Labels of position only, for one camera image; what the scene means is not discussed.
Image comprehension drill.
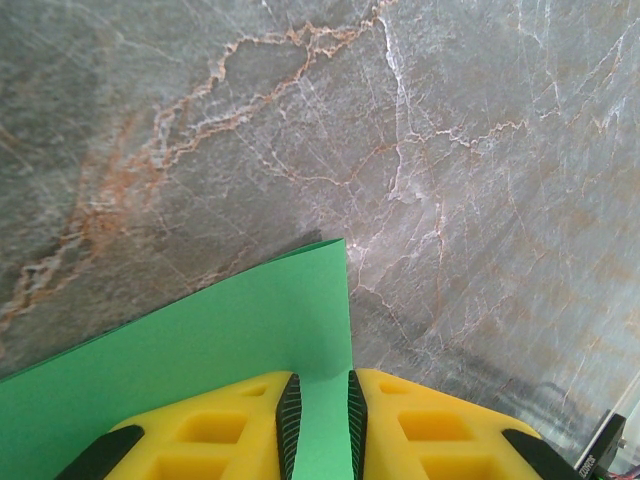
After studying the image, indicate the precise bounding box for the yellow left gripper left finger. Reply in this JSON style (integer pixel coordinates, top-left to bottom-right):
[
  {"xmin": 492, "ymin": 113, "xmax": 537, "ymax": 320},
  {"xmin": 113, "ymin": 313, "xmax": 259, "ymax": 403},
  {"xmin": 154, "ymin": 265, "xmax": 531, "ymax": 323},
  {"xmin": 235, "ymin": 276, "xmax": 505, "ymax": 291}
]
[{"xmin": 53, "ymin": 370, "xmax": 303, "ymax": 480}]

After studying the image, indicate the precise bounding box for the green paper sheet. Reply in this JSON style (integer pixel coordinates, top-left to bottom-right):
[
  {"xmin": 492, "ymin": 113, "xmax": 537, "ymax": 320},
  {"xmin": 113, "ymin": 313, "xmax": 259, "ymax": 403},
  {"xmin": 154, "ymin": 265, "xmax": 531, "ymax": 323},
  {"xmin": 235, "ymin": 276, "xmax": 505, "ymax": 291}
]
[{"xmin": 0, "ymin": 237, "xmax": 354, "ymax": 480}]

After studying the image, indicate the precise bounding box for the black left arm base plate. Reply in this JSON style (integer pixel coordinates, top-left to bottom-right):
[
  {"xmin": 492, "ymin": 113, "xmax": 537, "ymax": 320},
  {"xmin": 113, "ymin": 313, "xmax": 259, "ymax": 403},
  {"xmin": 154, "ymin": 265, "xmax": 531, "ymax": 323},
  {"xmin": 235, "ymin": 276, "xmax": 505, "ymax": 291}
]
[{"xmin": 573, "ymin": 408, "xmax": 630, "ymax": 480}]

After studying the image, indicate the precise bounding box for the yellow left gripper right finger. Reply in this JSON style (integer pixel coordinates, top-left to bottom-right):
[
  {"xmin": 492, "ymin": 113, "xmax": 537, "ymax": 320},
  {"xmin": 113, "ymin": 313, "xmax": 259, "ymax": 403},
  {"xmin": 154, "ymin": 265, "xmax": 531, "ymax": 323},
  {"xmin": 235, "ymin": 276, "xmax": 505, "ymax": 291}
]
[{"xmin": 346, "ymin": 368, "xmax": 584, "ymax": 480}]

